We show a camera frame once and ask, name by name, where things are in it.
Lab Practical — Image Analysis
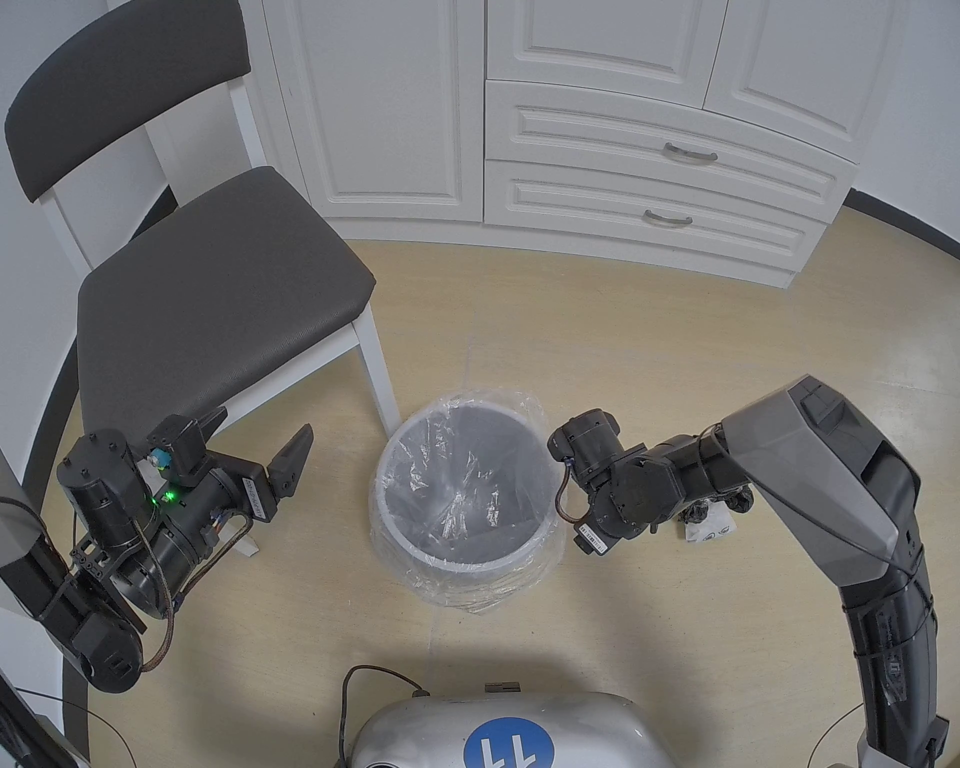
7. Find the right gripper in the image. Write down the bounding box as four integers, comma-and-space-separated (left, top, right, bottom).
572, 480, 635, 558

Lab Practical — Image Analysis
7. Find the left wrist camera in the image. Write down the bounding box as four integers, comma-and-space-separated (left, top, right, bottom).
146, 414, 211, 492

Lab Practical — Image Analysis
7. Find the black cable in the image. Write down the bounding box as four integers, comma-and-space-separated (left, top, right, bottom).
339, 663, 430, 762

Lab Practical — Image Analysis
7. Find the clear plastic bag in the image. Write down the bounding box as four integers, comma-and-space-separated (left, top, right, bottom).
367, 386, 567, 616

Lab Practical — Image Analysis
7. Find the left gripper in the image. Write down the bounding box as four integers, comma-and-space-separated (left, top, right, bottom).
120, 407, 315, 601

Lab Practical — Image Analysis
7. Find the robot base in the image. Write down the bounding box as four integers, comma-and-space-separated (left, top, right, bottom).
351, 681, 672, 768

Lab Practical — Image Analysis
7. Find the white trash bin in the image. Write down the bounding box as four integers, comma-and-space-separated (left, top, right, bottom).
372, 397, 565, 594

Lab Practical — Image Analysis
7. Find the crumpled black plastic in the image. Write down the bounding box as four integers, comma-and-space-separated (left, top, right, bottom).
677, 486, 755, 526

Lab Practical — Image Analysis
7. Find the white wardrobe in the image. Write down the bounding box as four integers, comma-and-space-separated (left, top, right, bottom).
240, 0, 905, 290

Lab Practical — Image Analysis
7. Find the grey padded white chair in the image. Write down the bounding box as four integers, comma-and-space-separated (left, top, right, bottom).
3, 0, 400, 558

